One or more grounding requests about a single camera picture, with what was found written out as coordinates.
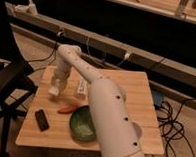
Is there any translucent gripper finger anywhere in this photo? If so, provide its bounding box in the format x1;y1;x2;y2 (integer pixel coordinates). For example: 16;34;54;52
49;86;59;96
60;85;66;92

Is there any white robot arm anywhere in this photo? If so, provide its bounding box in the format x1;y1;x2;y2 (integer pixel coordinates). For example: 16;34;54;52
49;44;146;157

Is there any white tube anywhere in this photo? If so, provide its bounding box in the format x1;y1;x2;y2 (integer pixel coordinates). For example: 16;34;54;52
76;77;87;99

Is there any orange carrot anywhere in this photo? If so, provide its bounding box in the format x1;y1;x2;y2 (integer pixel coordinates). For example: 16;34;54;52
57;105;78;114

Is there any black phone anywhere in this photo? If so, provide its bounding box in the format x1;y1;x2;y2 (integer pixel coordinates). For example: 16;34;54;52
35;110;49;131

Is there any black chair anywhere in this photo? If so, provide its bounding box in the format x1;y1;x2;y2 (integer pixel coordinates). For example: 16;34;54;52
0;60;37;157

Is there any green bowl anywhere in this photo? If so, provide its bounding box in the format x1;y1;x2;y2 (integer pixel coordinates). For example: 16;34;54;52
69;105;96;142

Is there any wooden table board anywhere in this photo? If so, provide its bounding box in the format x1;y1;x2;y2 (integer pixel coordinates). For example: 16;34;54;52
14;63;170;156

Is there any white spray bottle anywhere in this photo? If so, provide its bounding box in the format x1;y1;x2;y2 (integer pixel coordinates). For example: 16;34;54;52
28;0;38;15

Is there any blue box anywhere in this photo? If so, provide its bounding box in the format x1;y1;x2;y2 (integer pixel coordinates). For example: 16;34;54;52
152;91;164;107

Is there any black cables bundle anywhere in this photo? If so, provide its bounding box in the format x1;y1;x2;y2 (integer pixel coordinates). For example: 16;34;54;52
152;96;196;157

